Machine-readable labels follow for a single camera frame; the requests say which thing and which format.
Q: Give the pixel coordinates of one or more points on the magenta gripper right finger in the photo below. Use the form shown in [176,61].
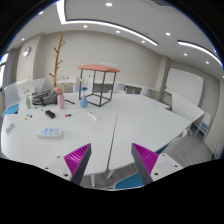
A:
[145,160]

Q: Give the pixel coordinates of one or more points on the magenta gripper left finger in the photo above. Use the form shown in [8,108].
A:
[77,161]

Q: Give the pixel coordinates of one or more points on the white charger plug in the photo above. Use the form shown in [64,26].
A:
[94,116]

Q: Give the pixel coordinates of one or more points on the blue seat chair front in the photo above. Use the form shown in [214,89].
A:
[133,181]

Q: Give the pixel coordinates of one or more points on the blue seat chair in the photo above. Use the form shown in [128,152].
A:
[11,99]
[133,181]

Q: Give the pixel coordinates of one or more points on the white power strip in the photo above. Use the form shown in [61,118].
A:
[49,133]

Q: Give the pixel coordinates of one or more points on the black rectangular box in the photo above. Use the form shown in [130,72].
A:
[50,114]

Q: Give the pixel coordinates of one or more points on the blue ceramic vase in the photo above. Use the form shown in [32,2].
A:
[83,102]

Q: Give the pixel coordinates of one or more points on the grey backpack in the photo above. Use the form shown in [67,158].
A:
[45,97]

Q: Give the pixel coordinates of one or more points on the pink vase with flowers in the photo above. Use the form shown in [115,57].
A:
[60,97]

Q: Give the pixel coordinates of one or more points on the small white remote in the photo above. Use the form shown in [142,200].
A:
[10,127]

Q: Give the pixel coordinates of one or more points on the green vase with twigs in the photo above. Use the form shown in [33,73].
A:
[26,92]

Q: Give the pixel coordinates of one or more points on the orange top metal side table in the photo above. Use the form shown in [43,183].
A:
[96,83]

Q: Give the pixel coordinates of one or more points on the blue seat chair left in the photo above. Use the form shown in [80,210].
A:
[11,99]

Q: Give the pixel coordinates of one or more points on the wooden coat rack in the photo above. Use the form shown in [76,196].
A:
[57,60]

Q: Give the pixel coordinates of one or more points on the white board on wall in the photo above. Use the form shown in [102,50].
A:
[185,84]

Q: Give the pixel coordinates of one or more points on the round wall clock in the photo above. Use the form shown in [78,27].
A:
[27,51]

